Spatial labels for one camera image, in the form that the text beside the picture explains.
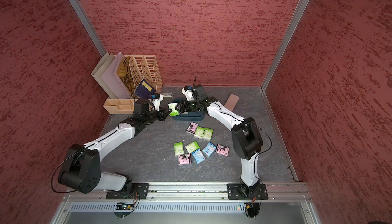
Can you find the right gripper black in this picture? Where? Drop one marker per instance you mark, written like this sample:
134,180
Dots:
185,107

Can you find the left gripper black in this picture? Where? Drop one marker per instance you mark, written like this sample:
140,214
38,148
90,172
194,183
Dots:
163,114

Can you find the green tissue pack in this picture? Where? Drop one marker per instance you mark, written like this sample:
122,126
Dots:
173,106
207,135
199,132
178,149
192,147

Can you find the teal storage box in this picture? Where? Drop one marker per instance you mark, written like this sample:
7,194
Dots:
190,116

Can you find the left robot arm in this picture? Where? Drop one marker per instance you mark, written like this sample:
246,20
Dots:
81,169

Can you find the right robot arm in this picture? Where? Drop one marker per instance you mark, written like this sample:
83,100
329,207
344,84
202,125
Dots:
246,137

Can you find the pink tissue pack top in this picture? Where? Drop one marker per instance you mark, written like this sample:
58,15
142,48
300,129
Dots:
192,128

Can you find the pink tissue pack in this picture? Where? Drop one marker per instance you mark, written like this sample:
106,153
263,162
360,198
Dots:
184,159
192,128
222,150

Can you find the navy blue book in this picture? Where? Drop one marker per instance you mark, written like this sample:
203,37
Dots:
144,90

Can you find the beige file organizer rack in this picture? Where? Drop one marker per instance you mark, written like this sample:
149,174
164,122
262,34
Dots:
142,67

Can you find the pink case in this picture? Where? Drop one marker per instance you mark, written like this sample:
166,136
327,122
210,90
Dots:
231,102

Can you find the blue tissue pack right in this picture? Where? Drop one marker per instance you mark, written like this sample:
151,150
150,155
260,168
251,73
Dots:
209,150

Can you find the blue tissue pack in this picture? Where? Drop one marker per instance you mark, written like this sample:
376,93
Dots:
198,156
209,150

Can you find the pink tissue pack bottom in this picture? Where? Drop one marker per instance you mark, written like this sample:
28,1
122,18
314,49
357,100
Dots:
184,159

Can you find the blue tissue pack bottom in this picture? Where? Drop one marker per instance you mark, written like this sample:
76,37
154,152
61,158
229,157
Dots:
198,156

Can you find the pink folder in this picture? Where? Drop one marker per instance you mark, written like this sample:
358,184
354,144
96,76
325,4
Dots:
112,80

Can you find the gold patterned book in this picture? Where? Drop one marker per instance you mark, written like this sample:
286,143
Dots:
124,73

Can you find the pink tissue pack right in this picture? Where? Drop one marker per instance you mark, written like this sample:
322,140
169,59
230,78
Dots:
222,150

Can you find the left circuit board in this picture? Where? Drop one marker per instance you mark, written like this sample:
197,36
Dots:
124,206

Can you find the left corner aluminium profile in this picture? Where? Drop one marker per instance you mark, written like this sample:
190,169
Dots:
83,17

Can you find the corner aluminium profile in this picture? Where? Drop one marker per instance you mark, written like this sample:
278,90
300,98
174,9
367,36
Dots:
295,19
83,17

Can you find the right corner aluminium profile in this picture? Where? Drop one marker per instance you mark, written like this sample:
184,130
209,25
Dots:
295,19

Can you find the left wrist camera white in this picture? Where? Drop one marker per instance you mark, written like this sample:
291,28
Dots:
156,100

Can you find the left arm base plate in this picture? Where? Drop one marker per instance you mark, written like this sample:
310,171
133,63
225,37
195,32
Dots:
141,190

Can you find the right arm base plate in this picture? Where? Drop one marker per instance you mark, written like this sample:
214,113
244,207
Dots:
235,191

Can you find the aluminium front rail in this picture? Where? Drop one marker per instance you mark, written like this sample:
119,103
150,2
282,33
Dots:
201,192

